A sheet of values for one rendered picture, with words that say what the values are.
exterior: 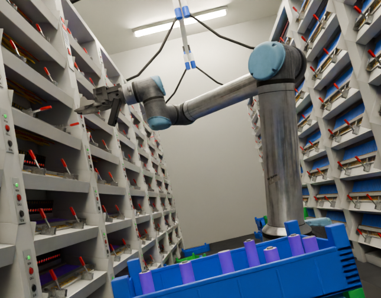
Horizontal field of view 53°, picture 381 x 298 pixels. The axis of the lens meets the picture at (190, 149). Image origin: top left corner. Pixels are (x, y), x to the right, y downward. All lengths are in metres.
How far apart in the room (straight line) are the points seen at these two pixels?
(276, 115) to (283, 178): 0.19
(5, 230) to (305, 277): 0.77
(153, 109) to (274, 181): 0.61
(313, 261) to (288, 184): 0.67
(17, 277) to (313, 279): 0.75
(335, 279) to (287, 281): 0.06
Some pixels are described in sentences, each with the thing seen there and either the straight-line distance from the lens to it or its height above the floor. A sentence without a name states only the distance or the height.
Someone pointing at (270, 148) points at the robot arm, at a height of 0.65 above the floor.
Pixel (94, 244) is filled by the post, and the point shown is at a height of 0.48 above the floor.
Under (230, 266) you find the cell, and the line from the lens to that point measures 0.59.
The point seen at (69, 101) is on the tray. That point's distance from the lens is 1.77.
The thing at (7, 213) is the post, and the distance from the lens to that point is 1.07.
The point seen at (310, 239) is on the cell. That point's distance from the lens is 0.54.
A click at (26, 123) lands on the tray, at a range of 1.30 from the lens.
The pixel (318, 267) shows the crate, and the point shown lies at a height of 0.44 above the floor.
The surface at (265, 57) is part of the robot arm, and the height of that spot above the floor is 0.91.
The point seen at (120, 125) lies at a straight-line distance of 3.19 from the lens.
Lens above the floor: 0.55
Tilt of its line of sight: 8 degrees up
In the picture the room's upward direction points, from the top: 13 degrees counter-clockwise
